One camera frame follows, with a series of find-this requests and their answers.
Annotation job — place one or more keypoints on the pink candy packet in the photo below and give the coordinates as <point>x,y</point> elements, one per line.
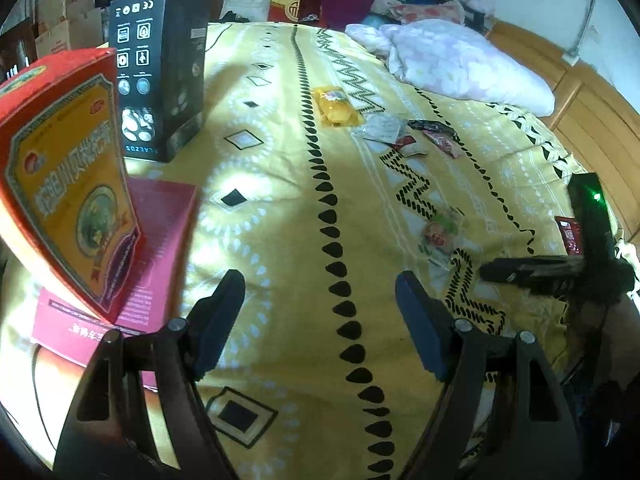
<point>439,236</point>

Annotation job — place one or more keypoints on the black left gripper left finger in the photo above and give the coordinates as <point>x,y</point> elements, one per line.
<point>211,321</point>

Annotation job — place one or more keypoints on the yellow soft bread packet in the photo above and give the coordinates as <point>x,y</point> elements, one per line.
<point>335,108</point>

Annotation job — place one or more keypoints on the red snack wrapper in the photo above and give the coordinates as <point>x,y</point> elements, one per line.
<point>444,144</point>

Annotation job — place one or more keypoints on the stacked cardboard boxes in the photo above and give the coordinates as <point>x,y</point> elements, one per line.
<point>67,25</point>

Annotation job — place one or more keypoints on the black product box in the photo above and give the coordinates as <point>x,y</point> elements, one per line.
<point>160,56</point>

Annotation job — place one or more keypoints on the dark snack wrapper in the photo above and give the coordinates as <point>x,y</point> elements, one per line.
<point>433,127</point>

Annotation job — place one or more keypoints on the white tote bag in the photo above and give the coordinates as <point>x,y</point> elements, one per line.
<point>250,10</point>

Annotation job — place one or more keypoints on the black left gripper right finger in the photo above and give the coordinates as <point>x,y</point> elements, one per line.
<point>429,324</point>

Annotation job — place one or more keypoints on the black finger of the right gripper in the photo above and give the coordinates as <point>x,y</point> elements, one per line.
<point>541,275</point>

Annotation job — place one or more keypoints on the magenta flat box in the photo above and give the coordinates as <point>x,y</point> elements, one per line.
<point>165,211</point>

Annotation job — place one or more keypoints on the red yellow medicine box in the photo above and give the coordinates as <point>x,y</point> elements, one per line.
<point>66,210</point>

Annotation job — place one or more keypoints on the small red packet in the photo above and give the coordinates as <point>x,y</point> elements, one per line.
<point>571,236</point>

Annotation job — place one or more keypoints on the white red snack packet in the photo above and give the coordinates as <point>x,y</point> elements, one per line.
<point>392,131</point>

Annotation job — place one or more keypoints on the red gold gift box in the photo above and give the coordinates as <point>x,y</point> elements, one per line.
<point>283,11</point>

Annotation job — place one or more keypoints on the white floral pillow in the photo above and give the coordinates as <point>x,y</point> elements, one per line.
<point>452,60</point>

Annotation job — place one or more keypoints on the yellow patterned bed sheet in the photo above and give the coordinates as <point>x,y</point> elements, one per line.
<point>319,378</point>

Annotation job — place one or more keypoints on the wooden headboard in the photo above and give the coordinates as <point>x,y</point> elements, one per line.
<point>591,118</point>

